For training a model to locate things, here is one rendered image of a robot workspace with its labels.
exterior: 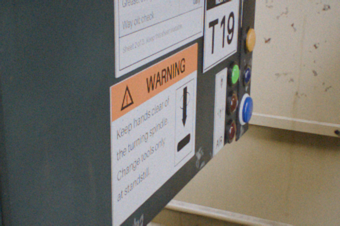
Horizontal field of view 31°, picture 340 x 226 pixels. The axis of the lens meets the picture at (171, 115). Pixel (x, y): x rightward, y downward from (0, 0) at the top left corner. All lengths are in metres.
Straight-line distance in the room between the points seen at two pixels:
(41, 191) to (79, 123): 0.05
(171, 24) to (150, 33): 0.04
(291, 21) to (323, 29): 0.07
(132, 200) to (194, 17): 0.17
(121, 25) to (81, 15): 0.05
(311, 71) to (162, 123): 0.95
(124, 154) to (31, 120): 0.12
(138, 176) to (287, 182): 1.08
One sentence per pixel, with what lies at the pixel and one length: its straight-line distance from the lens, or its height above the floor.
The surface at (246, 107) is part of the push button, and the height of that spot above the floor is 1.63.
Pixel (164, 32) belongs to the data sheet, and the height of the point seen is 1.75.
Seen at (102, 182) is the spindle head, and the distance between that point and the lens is 0.41.
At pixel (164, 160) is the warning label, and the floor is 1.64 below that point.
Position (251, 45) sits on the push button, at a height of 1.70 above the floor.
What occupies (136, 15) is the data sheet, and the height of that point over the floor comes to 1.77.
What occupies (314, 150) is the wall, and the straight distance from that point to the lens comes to 1.47.
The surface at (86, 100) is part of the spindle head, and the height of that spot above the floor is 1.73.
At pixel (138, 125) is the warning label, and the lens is 0.45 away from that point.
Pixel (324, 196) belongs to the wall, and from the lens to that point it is 1.51.
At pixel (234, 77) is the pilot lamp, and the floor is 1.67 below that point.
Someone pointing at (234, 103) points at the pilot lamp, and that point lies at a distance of 0.65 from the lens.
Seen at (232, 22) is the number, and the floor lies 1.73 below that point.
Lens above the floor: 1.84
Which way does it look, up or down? 19 degrees down
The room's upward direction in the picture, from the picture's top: 1 degrees clockwise
